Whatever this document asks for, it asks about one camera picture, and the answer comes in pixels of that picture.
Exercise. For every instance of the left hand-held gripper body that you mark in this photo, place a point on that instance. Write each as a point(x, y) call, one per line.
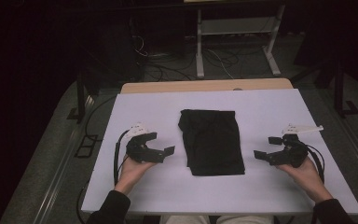
point(143, 155)

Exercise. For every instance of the white foam board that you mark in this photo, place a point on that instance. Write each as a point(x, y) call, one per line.
point(155, 105)

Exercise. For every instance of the grey round table grommet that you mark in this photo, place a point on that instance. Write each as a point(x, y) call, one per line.
point(237, 89)

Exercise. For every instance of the wooden table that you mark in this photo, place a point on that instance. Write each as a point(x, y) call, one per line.
point(199, 85)

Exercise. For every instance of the black pants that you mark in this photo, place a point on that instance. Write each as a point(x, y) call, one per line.
point(211, 143)

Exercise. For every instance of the white metal shelf stand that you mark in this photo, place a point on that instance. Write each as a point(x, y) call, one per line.
point(236, 26)

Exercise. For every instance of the person's left hand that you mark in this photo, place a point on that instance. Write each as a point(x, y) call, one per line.
point(130, 175)

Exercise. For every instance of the person's right hand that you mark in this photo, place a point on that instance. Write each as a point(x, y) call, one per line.
point(309, 180)

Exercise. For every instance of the black metal stand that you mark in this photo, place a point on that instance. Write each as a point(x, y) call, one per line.
point(80, 99)
point(339, 90)

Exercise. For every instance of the person's right leg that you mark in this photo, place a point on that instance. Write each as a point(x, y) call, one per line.
point(245, 220)

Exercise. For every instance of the silver floor rail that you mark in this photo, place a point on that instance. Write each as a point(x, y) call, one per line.
point(62, 165)
point(351, 140)

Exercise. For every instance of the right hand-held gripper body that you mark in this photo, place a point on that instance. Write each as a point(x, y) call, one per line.
point(293, 155)

